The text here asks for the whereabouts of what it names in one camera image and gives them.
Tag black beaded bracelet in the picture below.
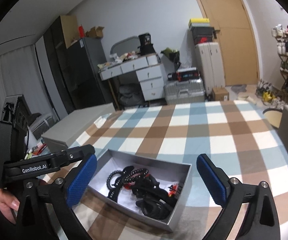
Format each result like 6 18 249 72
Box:
106 167 150 188

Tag black hair tie pile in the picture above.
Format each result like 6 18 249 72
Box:
131 179 177 220

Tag black toothed hair clip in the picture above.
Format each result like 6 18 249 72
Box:
106 166 134 203

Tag small clear red ornament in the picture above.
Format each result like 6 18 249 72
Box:
168 184 179 197

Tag person's left hand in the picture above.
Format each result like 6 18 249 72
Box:
0 189 20 224

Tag grey cabinet left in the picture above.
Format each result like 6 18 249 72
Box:
42 103 115 152

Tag silver cardboard box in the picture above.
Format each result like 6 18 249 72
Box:
88 150 192 232

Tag black spiral hair claw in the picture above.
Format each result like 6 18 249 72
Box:
142 174 160 189

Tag dark refrigerator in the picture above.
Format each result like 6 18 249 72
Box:
67 37 113 109

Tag brown cardboard box on floor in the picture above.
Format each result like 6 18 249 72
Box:
212 87 229 101

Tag silver flat suitcase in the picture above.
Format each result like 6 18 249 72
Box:
164 78 205 105

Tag white upright suitcase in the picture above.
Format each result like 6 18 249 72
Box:
195 42 225 95

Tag black box on suitcase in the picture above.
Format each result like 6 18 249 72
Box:
167 67 200 82

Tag white drawer desk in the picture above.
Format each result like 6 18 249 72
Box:
99 54 167 101

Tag stacked shoe boxes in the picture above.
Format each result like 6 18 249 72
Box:
188 18 215 45

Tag wooden door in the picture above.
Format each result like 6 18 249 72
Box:
197 0 258 86

